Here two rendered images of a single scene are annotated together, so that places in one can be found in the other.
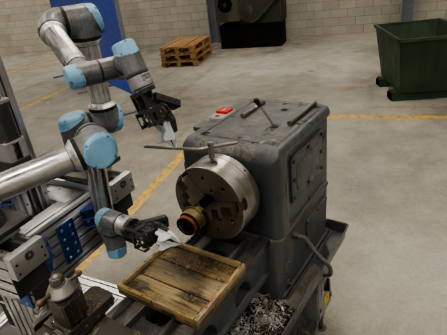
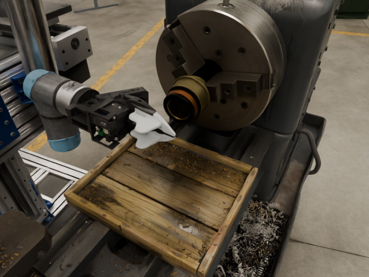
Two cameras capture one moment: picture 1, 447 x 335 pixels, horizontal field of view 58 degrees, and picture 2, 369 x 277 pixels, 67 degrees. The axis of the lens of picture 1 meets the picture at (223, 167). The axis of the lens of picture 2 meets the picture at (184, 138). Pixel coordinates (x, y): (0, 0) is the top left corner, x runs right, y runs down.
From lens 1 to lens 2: 86 cm
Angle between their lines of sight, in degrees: 14
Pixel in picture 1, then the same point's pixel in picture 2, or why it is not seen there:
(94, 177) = (19, 12)
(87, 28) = not seen: outside the picture
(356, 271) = not seen: hidden behind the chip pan
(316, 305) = not seen: hidden behind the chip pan
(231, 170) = (257, 20)
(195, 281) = (185, 192)
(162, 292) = (137, 209)
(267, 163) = (311, 15)
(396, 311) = (342, 200)
